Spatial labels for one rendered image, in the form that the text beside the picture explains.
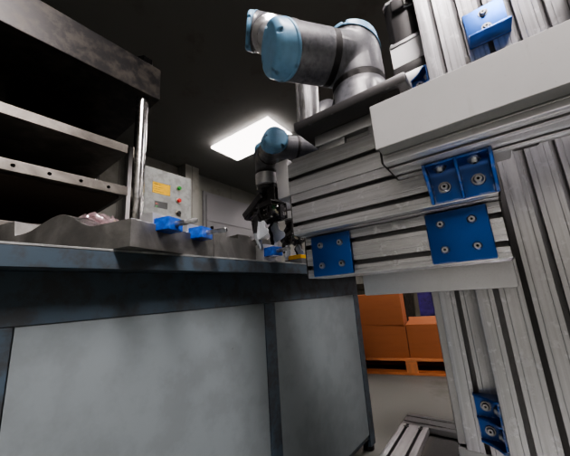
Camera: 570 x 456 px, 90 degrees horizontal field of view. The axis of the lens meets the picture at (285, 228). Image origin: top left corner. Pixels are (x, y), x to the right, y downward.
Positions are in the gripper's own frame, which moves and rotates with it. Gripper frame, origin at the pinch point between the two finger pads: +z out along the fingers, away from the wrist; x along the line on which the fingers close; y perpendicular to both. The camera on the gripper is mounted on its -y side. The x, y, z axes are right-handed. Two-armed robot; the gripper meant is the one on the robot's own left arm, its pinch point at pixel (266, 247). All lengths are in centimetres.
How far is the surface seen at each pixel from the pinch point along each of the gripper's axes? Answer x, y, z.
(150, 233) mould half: -39.5, 9.4, 1.5
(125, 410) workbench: -40, 1, 35
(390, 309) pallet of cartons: 181, -49, 34
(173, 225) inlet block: -35.7, 11.3, -0.3
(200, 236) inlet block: -27.2, 7.0, 0.4
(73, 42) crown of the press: -48, -71, -103
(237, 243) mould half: -8.5, -3.9, -1.2
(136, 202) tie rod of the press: -16, -78, -35
